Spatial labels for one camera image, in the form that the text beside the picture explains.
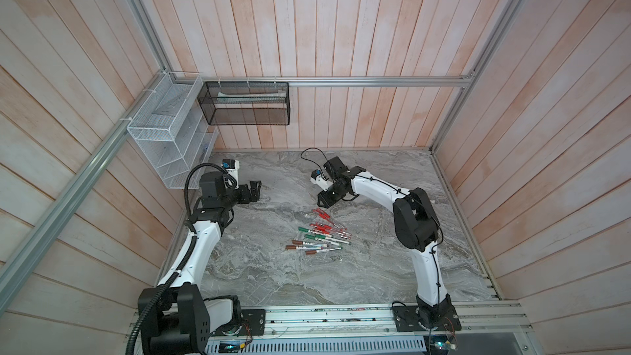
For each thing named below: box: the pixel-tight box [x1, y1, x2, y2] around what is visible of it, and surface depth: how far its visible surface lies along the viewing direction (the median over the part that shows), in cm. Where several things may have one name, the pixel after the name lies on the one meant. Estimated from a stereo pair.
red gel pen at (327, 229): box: [309, 222, 350, 235], surface depth 95 cm
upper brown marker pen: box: [291, 239, 330, 248], surface depth 92 cm
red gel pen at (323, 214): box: [312, 207, 336, 226], surface depth 100 cm
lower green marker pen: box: [303, 234, 352, 245], surface depth 92 cm
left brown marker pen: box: [285, 244, 323, 250], surface depth 90 cm
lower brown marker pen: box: [305, 246, 344, 256], surface depth 90 cm
